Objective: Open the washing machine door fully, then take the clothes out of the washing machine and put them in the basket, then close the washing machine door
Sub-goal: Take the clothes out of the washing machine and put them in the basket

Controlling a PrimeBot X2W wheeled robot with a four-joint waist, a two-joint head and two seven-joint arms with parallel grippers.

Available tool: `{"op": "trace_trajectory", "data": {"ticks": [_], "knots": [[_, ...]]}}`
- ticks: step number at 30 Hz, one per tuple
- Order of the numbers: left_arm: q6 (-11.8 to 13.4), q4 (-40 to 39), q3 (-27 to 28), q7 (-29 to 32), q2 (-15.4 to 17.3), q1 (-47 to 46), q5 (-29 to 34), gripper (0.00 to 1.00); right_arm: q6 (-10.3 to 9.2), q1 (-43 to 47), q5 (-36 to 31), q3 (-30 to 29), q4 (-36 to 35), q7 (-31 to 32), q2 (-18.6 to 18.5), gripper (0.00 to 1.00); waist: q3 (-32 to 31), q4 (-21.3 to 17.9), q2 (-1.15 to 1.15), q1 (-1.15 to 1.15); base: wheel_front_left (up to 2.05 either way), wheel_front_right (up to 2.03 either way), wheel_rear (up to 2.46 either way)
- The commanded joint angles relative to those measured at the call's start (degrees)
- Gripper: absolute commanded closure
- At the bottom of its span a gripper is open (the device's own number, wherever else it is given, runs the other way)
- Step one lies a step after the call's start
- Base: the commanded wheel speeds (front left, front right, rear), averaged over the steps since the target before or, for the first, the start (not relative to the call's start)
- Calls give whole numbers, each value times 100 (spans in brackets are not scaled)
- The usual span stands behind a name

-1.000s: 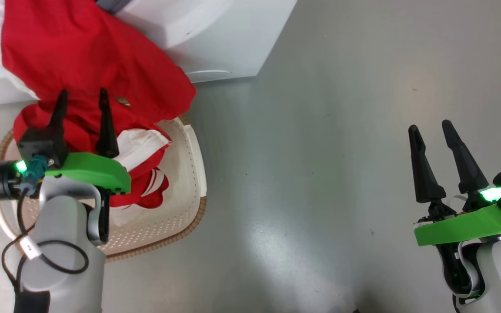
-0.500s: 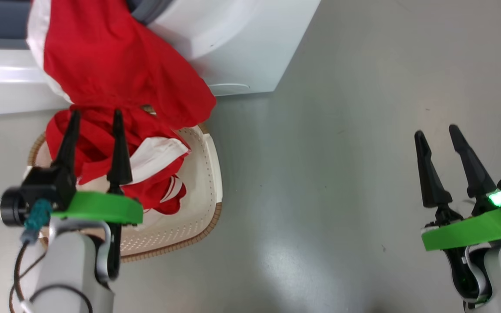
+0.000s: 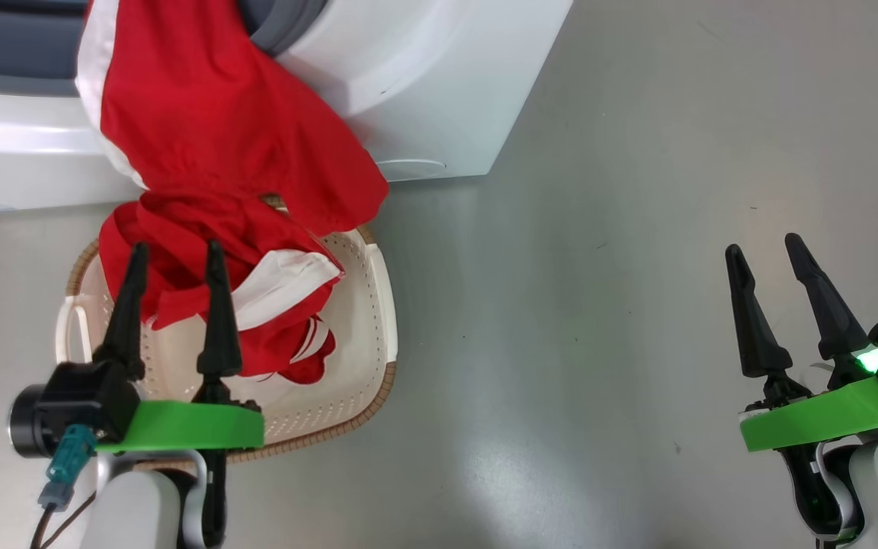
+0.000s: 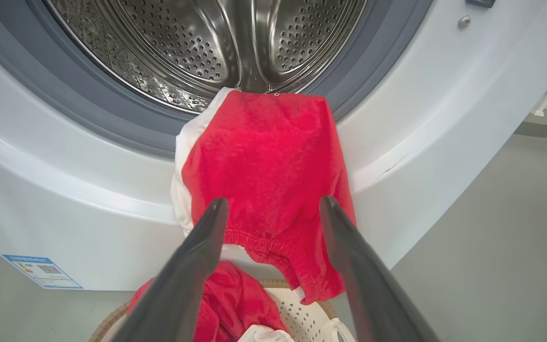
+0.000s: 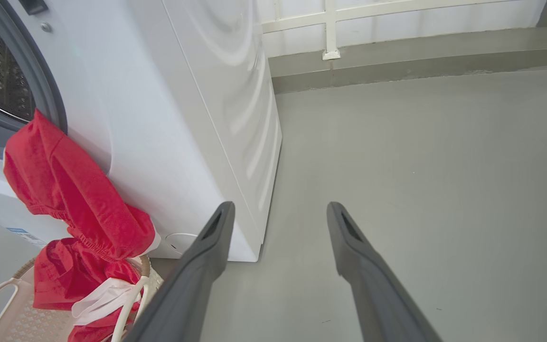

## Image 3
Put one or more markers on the red and white garment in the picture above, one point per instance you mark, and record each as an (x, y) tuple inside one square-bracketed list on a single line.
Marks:
[(210, 122)]

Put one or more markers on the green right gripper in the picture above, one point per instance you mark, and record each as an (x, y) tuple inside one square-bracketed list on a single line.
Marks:
[(820, 419)]

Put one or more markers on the cream perforated laundry basket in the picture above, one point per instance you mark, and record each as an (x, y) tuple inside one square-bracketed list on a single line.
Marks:
[(359, 335)]

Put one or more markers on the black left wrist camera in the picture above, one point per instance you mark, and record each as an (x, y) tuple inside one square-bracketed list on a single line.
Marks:
[(73, 404)]

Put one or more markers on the white front-load washing machine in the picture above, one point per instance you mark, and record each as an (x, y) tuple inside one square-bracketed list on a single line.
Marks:
[(424, 84)]

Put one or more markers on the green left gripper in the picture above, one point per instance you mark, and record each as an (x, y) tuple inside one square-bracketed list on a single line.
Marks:
[(187, 427)]

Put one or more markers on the grey rubber door gasket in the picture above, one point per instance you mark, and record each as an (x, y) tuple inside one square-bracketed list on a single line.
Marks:
[(286, 23)]

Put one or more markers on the round white filter cover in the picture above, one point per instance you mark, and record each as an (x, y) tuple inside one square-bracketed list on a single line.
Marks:
[(408, 169)]

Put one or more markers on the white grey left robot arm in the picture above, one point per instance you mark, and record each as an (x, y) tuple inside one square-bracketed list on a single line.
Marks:
[(134, 511)]

